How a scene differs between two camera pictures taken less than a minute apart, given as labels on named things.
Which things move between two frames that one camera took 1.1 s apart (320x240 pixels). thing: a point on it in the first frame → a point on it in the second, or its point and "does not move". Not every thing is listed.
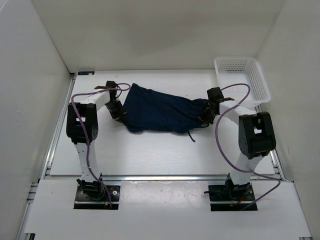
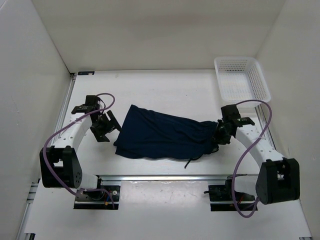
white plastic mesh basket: x=232 y=70 does not move
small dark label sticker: x=88 y=73 does not move
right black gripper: x=204 y=118 → x=220 y=139
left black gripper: x=119 y=116 → x=109 y=128
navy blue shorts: x=146 y=109 → x=149 y=134
